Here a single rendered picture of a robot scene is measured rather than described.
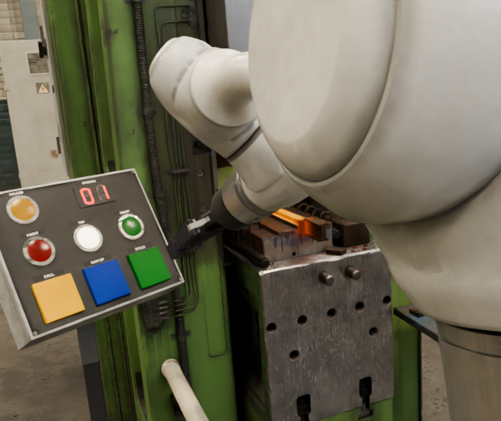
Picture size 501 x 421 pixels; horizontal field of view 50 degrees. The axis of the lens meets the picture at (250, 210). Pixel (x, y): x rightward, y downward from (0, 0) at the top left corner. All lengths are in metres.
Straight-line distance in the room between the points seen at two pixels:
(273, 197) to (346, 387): 0.89
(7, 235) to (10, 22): 6.43
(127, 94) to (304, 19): 1.22
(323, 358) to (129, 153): 0.73
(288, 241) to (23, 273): 0.67
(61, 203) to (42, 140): 5.57
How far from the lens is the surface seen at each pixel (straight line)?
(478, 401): 0.24
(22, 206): 1.10
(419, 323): 1.58
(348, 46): 0.16
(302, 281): 1.39
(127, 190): 1.20
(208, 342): 1.58
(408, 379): 1.99
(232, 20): 1.33
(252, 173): 0.76
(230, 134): 0.73
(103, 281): 1.09
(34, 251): 1.07
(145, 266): 1.14
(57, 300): 1.05
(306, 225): 1.40
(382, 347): 1.59
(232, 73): 0.65
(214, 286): 1.53
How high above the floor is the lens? 1.34
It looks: 12 degrees down
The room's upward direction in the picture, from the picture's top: 4 degrees counter-clockwise
